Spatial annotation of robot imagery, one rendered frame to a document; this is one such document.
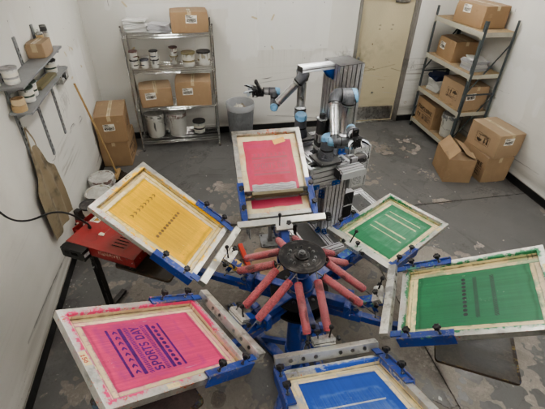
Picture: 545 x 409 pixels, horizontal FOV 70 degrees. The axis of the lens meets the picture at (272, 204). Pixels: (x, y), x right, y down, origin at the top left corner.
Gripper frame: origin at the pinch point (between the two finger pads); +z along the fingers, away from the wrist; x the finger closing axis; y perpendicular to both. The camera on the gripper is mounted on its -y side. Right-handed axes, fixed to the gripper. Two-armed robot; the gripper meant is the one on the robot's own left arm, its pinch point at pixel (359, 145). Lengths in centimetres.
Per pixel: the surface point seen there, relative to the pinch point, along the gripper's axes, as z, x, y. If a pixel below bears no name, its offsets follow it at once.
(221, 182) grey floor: -206, 149, 149
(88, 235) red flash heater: 34, 204, 30
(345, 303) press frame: 93, 26, 60
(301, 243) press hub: 65, 50, 30
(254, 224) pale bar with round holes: 26, 83, 42
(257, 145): -41, 77, 12
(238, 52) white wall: -372, 111, 20
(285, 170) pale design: -23, 56, 28
